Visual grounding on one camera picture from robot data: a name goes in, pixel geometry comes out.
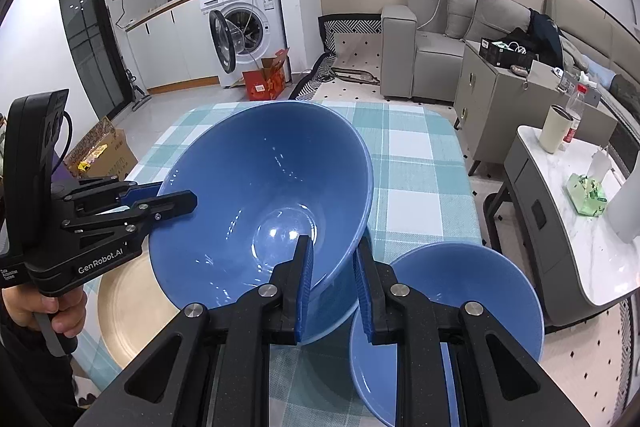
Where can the red cardboard box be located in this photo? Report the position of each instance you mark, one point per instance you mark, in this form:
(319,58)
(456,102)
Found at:
(268,82)

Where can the white kitchen counter cabinets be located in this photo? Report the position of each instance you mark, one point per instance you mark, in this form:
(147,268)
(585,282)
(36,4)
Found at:
(173,48)

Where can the beige tumbler cup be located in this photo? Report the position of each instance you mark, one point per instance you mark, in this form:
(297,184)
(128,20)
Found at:
(555,127)

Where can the white marble coffee table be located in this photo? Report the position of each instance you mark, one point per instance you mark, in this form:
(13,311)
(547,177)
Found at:
(581,268)

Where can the black box on cabinet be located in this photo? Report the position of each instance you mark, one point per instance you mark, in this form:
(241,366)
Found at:
(506,55)

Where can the teal plaid tablecloth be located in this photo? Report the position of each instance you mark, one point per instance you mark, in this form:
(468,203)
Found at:
(422,195)

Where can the beige round plate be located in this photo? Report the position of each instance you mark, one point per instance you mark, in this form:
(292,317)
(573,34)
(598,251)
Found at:
(132,309)

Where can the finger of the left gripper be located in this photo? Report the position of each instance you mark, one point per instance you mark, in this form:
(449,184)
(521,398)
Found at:
(105,192)
(165,206)

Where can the white electric kettle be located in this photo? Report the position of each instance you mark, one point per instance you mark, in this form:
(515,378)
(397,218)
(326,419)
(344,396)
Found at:
(623,212)

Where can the large blue bowl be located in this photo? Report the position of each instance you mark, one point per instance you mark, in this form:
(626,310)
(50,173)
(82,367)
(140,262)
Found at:
(263,177)

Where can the white washing machine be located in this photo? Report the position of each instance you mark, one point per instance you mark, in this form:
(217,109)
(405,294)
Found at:
(244,33)

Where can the grey side cabinet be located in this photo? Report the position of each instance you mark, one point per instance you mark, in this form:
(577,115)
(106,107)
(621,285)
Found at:
(491,103)

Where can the plastic water bottle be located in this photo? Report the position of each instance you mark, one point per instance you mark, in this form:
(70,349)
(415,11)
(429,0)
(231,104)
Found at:
(574,107)

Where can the grey sofa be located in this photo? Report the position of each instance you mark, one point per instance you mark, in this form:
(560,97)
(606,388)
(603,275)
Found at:
(423,42)

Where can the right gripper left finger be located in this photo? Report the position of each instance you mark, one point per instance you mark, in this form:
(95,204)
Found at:
(273,314)

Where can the left hand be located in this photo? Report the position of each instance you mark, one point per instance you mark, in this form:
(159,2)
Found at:
(69,311)

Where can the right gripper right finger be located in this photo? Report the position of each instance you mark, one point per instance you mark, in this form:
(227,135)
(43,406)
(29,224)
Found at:
(392,313)

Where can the green tissue pack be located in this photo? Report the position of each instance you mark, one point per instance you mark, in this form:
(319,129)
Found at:
(586,195)

